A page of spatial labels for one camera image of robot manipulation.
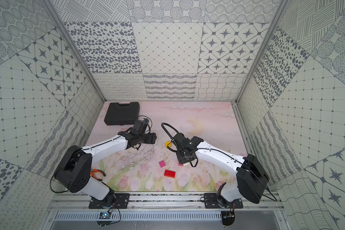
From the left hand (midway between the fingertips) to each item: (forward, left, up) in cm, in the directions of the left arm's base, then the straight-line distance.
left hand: (155, 137), depth 89 cm
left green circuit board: (-40, +22, -10) cm, 47 cm away
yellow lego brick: (-13, -11, +14) cm, 22 cm away
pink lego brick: (-14, -5, -8) cm, 17 cm away
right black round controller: (-40, -41, -10) cm, 58 cm away
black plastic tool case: (+20, +29, -3) cm, 35 cm away
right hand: (-14, -20, -2) cm, 24 cm away
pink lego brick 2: (-14, -17, -8) cm, 24 cm away
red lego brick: (-19, -10, -9) cm, 24 cm away
